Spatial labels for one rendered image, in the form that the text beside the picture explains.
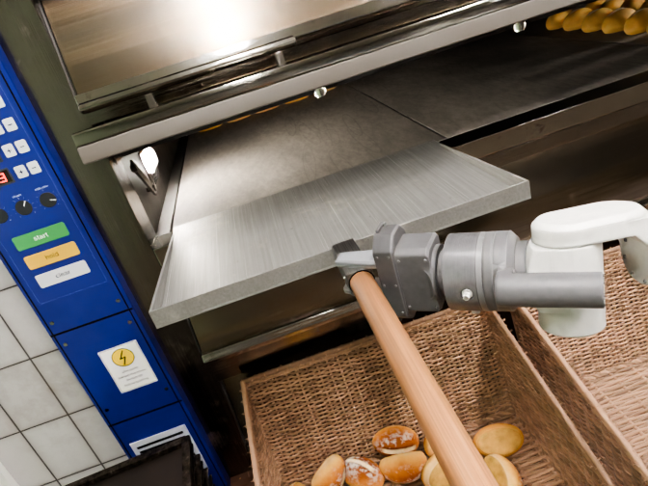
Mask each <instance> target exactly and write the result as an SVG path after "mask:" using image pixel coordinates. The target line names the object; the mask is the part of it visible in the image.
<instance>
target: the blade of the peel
mask: <svg viewBox="0 0 648 486"><path fill-rule="evenodd" d="M528 199H531V195H530V186H529V180H527V179H525V178H522V177H520V176H518V175H514V174H511V173H509V172H507V171H505V170H503V169H501V168H498V167H496V166H493V165H491V164H489V163H486V162H484V161H482V160H479V159H477V158H474V157H472V156H470V155H467V154H466V153H464V152H461V151H459V150H456V149H454V148H450V147H448V146H446V145H443V144H440V143H439V142H437V141H435V140H432V141H429V142H426V143H423V144H420V145H417V146H414V147H411V148H406V149H404V150H401V151H398V152H395V153H392V154H389V155H387V156H384V157H381V158H378V159H375V160H372V161H369V162H366V163H363V164H361V165H358V166H355V167H352V168H349V169H346V170H343V171H340V172H337V173H334V174H331V175H326V176H324V177H321V178H319V179H316V180H313V181H310V182H307V183H304V184H301V185H298V186H295V187H292V188H289V189H286V190H283V191H281V192H278V193H275V194H272V195H269V196H266V197H263V198H261V199H258V200H255V201H252V202H247V203H244V204H241V205H239V206H236V207H233V208H230V209H227V210H224V211H221V212H218V213H215V214H212V215H209V216H206V217H203V218H201V219H199V220H196V221H193V222H190V223H187V224H184V225H181V226H178V227H175V228H174V229H173V235H172V237H171V241H170V244H169V247H168V251H167V253H166V256H165V260H164V263H163V266H162V269H161V273H160V276H159V279H158V283H157V286H156V288H155V292H154V295H153V298H152V302H151V305H150V308H149V312H148V313H149V315H150V317H151V319H152V321H153V323H154V325H155V327H156V329H159V328H162V327H164V326H167V325H170V324H173V323H176V322H178V321H181V320H183V319H186V318H189V317H192V316H195V315H198V314H201V313H203V312H206V311H211V310H214V309H217V308H220V307H222V306H224V305H227V304H230V303H233V302H236V301H239V300H242V299H244V298H247V297H250V296H253V295H256V294H259V293H261V292H263V291H266V290H269V289H272V288H275V287H278V286H281V285H283V284H288V283H291V282H294V281H297V280H300V279H303V278H305V277H307V276H310V275H313V274H316V273H319V272H322V271H324V270H327V269H330V268H333V267H336V263H335V261H336V260H335V257H334V254H333V251H332V246H333V245H335V244H337V243H340V242H343V241H346V240H348V239H351V238H354V240H355V241H356V243H357V244H358V246H359V248H360V249H361V251H367V250H372V247H373V235H374V233H376V232H375V231H376V229H377V227H378V226H379V224H380V223H381V222H386V223H387V225H392V224H398V225H399V226H401V227H402V228H404V229H405V232H406V233H425V232H435V231H438V230H442V229H445V228H448V227H451V226H454V225H457V224H460V223H463V222H465V221H468V220H470V219H473V218H476V217H479V216H482V215H484V214H487V213H490V212H493V211H496V210H499V209H502V208H504V207H507V206H509V205H512V204H515V203H520V202H522V201H525V200H528Z"/></svg>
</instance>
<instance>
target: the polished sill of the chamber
mask: <svg viewBox="0 0 648 486"><path fill-rule="evenodd" d="M646 100H648V70H647V71H644V72H641V73H639V74H636V75H633V76H630V77H627V78H624V79H621V80H618V81H615V82H612V83H610V84H607V85H604V86H602V87H599V88H596V89H593V90H590V91H587V92H584V93H581V94H576V95H573V96H570V97H567V98H564V99H561V100H559V101H557V102H554V103H551V104H548V105H545V106H542V107H539V108H536V109H533V110H530V111H527V112H524V113H522V114H519V115H516V116H513V117H510V118H508V119H505V120H502V121H497V122H494V123H491V124H488V125H485V126H482V127H479V128H477V129H474V130H471V131H468V132H465V133H462V134H460V135H457V136H454V137H451V138H448V139H445V140H442V141H440V142H439V143H440V144H443V145H446V146H448V147H450V148H453V149H456V150H459V151H461V152H464V153H466V154H467V155H470V156H472V157H474V158H477V159H478V158H481V157H484V156H486V155H489V154H492V153H495V152H498V151H501V150H504V149H509V148H512V147H515V146H517V145H519V144H522V143H525V142H528V141H531V140H534V139H537V138H540V137H543V136H546V135H548V134H551V133H554V132H556V131H559V130H562V129H565V128H568V127H571V126H574V125H577V124H579V123H582V122H587V121H590V120H593V119H596V118H599V117H601V116H604V115H607V114H610V113H612V112H615V111H618V110H621V109H624V108H627V107H630V106H633V105H636V104H638V103H641V102H643V101H646ZM172 235H173V233H172V232H170V233H167V234H164V235H162V236H159V237H156V239H155V243H154V247H153V251H154V253H155V255H156V257H157V259H158V261H159V263H160V266H161V267H162V266H163V263H164V260H165V256H166V253H167V251H168V247H169V244H170V241H171V237H172Z"/></svg>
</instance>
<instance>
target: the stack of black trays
mask: <svg viewBox="0 0 648 486"><path fill-rule="evenodd" d="M65 486H215V484H213V483H212V474H211V475H208V468H205V469H204V468H203V461H201V455H200V454H196V455H194V445H193V444H192V442H191V437H190V435H187V436H184V437H182V438H179V439H177V440H174V441H172V442H169V443H167V444H165V445H162V446H159V447H157V448H154V449H152V450H150V451H147V452H145V453H142V454H140V455H137V456H135V457H132V458H130V459H128V460H125V461H123V462H120V463H118V464H116V465H114V466H112V467H109V468H107V469H104V470H102V471H99V472H95V473H93V474H91V475H88V476H86V477H83V478H81V479H78V480H76V481H74V482H71V483H69V484H67V485H65Z"/></svg>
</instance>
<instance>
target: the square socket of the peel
mask: <svg viewBox="0 0 648 486"><path fill-rule="evenodd" d="M360 250H361V249H360V248H359V246H358V244H357V243H356V241H355V240H354V238H351V239H348V240H346V241H343V242H340V243H337V244H335V245H333V246H332V251H333V254H334V257H335V260H337V258H338V256H339V255H340V253H348V252H358V251H360ZM338 269H339V271H340V273H341V275H342V277H343V280H344V281H345V283H346V285H347V287H348V289H349V291H350V293H351V295H352V296H355V295H354V293H353V291H352V289H351V286H350V281H351V279H352V277H353V276H354V275H355V274H357V273H359V272H362V271H366V272H368V273H370V274H371V275H372V276H373V278H374V280H375V277H374V275H373V272H372V269H366V268H349V267H339V268H338Z"/></svg>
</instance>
